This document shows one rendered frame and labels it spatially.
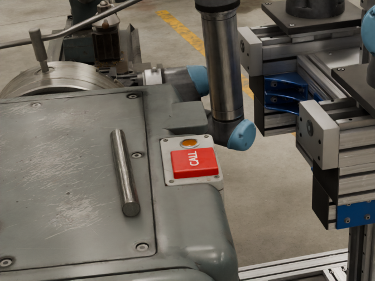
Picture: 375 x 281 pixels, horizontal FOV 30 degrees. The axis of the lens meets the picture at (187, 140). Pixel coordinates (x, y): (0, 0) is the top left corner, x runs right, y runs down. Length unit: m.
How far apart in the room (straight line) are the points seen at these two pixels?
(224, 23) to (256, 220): 1.68
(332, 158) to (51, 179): 0.62
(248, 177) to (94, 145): 2.36
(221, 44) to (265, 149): 2.13
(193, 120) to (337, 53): 0.82
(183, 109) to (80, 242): 0.37
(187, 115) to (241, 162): 2.39
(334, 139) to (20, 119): 0.59
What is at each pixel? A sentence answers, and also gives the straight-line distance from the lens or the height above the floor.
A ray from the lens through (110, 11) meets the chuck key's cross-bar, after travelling 1.33.
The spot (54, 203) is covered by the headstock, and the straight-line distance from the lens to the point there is 0.91.
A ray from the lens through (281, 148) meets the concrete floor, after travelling 3.61.
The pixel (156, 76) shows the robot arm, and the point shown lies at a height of 1.11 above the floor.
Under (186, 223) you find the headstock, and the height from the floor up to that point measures 1.25.
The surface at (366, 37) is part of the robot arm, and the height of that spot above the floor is 1.32.
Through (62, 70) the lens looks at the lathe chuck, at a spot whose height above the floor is 1.24.
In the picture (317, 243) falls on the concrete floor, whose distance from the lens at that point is 2.93.
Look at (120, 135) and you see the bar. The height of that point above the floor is 1.28.
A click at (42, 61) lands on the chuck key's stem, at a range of 1.36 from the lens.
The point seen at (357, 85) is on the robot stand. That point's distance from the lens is 1.43.
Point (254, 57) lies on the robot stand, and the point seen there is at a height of 1.08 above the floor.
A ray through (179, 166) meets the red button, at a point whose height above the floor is 1.27.
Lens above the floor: 1.73
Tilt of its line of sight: 28 degrees down
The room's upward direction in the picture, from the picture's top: 4 degrees counter-clockwise
